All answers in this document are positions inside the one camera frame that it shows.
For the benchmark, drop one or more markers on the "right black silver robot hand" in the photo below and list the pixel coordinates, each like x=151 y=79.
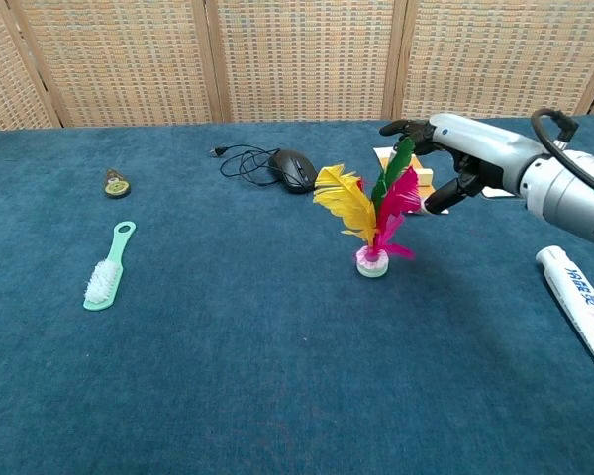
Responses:
x=480 y=143

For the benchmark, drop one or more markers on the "colourful feather shuttlecock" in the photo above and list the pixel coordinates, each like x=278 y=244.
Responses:
x=371 y=267

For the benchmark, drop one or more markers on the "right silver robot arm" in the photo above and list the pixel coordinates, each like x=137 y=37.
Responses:
x=574 y=198

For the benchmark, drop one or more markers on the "small beige block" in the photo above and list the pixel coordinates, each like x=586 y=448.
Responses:
x=425 y=175

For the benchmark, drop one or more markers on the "white tube of cream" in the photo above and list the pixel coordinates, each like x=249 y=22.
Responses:
x=576 y=292

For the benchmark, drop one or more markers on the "black computer mouse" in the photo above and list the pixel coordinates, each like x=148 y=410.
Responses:
x=295 y=170

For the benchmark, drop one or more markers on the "blue carpet table mat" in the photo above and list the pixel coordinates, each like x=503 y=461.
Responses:
x=227 y=371

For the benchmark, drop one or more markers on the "mint green plastic brush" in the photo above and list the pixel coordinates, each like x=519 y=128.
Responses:
x=110 y=277

